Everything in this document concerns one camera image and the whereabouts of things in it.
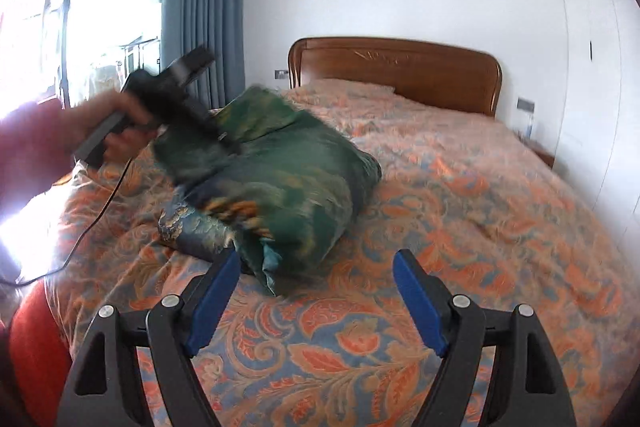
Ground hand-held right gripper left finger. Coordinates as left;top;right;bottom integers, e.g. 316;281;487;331
56;248;243;427

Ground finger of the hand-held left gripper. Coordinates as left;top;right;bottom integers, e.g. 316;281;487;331
192;104;242;156

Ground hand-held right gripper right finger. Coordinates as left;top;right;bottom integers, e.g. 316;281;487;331
392;249;578;427

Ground green landscape print jacket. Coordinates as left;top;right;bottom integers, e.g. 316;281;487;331
152;86;384;299

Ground person's left forearm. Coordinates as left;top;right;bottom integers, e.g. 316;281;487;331
0;99;78;220

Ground person's left hand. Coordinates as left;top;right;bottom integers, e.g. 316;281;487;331
64;89;162;164

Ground grey-blue curtain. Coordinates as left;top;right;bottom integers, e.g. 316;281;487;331
160;0;246;108

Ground orange floral bed blanket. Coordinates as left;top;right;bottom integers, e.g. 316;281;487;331
45;78;628;427

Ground person's red clothing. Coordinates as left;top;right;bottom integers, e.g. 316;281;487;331
7;281;73;427

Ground wooden nightstand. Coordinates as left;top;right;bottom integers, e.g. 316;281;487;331
515;134;556;170

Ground wooden headboard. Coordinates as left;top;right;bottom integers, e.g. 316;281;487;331
287;37;503;118

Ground white wardrobe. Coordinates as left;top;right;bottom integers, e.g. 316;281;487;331
552;0;640;238

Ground black cable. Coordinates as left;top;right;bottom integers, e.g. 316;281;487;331
0;155;135;288

